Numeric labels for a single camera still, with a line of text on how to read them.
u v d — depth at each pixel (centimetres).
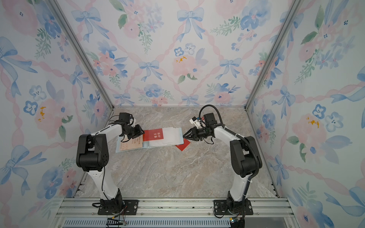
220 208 73
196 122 86
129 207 74
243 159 50
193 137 81
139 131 90
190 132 84
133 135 88
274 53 86
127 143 95
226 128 63
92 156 52
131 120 87
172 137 101
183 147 98
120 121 80
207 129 77
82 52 86
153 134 101
